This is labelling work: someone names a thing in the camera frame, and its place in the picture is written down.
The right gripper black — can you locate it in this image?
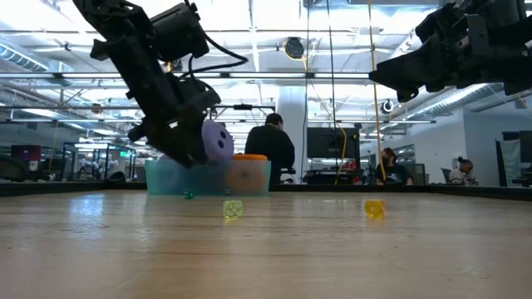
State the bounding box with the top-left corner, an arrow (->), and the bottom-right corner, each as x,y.
368,0 -> 500,103

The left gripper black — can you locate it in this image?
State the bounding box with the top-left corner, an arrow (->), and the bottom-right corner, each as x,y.
90,35 -> 221,169

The purple foam die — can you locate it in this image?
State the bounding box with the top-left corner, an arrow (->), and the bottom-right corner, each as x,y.
201,119 -> 236,162

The orange foam die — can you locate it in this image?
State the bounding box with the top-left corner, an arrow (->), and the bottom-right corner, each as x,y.
226,153 -> 270,194

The small lime die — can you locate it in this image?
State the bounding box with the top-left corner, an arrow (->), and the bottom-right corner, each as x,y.
223,199 -> 244,220

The small yellow die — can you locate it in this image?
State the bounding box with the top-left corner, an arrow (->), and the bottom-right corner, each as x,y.
364,199 -> 387,218

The teal translucent plastic bin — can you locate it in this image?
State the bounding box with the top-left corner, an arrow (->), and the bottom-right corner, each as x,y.
144,159 -> 273,196

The black bar stand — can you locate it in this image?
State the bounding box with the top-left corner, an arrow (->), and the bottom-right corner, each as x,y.
209,103 -> 277,130

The person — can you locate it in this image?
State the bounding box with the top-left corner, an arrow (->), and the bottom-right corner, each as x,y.
447,156 -> 479,187
244,112 -> 296,188
373,147 -> 415,187

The black monitor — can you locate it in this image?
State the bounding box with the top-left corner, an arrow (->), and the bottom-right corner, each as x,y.
306,127 -> 362,160

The black office chair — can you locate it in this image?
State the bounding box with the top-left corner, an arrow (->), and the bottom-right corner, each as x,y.
278,165 -> 298,184

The dark red monitor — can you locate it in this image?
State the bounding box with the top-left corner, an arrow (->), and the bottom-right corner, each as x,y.
11,145 -> 42,162

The silver air duct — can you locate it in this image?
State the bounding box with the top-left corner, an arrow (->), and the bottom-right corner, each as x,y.
409,87 -> 500,121
0,41 -> 75,76

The yellow hanging cable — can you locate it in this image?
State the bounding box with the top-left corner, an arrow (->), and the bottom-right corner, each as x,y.
367,0 -> 387,183

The black hanging cable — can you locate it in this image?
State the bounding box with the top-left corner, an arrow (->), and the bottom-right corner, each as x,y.
325,0 -> 337,126

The yellow curved cable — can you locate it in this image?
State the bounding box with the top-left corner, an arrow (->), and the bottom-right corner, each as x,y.
334,124 -> 348,186

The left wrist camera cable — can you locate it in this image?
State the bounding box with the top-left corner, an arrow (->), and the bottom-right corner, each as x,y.
182,32 -> 250,80

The black aluminium table frame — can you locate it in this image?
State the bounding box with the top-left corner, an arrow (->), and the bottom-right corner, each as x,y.
0,180 -> 532,203

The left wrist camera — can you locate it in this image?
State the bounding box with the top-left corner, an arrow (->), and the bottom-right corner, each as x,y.
150,1 -> 211,64

